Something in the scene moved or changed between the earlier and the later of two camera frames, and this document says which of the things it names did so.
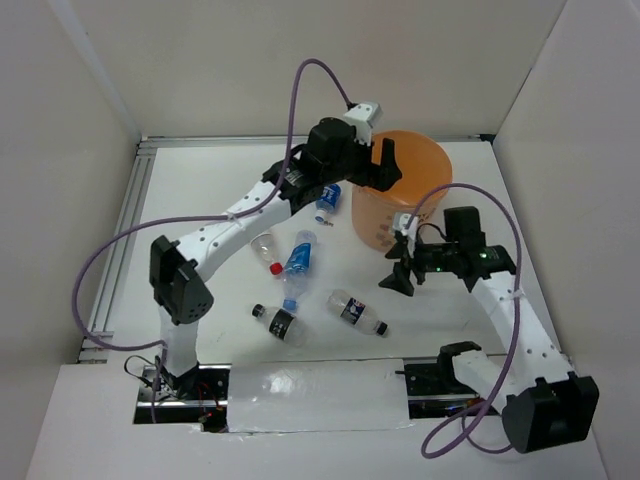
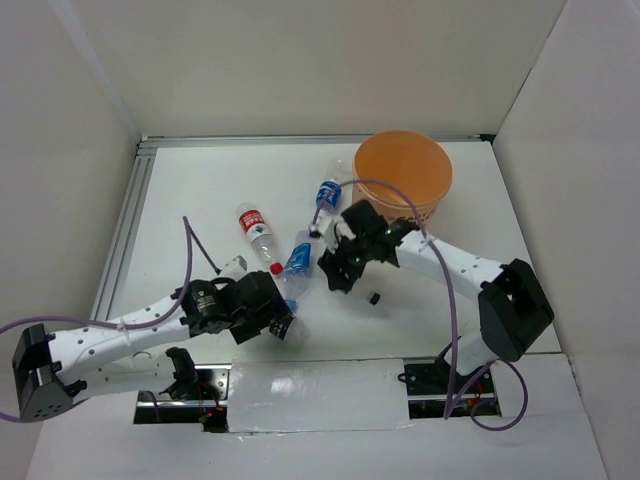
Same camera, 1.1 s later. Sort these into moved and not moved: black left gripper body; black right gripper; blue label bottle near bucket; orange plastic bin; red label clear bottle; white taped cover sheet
Moved: black left gripper body; black right gripper
Not moved: blue label bottle near bucket; orange plastic bin; white taped cover sheet; red label clear bottle
